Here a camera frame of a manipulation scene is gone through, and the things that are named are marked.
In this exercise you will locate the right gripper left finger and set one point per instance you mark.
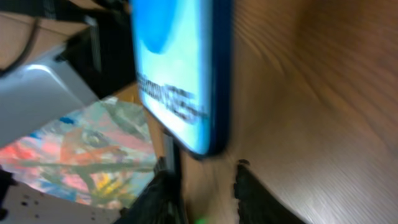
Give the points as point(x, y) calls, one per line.
point(159, 203)

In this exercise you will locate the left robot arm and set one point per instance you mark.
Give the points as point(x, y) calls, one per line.
point(23, 204)

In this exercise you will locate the brown cardboard box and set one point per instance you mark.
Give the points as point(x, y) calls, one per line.
point(46, 37)

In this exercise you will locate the blue Samsung Galaxy smartphone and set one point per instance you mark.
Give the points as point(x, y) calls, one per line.
point(182, 52)

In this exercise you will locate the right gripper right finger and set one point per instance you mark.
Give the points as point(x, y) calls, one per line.
point(256, 205)

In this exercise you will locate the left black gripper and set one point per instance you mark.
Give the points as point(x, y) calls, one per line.
point(102, 54)

